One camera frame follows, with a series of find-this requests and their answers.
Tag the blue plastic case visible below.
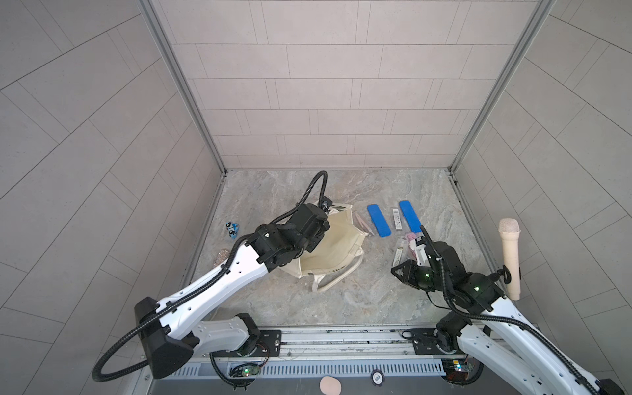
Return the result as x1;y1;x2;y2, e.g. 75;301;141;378
367;204;392;238
399;201;422;234

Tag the cream canvas tote bag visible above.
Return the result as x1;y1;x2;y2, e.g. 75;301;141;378
281;204;367;292

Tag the clear case with pink compass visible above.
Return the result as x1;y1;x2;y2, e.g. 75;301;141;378
354;212;375;236

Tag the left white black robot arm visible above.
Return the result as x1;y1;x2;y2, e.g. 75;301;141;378
134;200;331;379

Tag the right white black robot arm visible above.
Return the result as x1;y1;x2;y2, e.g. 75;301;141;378
391;218;624;394

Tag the small blue white toy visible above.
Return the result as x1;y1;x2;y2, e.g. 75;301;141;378
225;222;240;240

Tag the beige microphone on stand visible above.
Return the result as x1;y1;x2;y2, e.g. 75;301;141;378
498;218;521;301

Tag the right green circuit board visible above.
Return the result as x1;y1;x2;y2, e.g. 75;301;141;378
441;359;475;385

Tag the green circuit board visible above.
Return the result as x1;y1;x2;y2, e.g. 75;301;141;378
230;363;262;379
441;359;475;385

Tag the round black white button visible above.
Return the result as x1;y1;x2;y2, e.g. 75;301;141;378
370;370;384;387

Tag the left green circuit board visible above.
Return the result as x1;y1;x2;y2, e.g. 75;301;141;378
230;363;262;379

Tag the round beige disc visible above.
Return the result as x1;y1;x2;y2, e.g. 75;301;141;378
319;376;342;395

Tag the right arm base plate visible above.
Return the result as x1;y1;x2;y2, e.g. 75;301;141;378
409;329;458;355

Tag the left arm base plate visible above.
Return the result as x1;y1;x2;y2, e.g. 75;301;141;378
212;330;282;358

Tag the aluminium rail frame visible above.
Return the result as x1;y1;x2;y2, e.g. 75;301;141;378
129;323;564;395

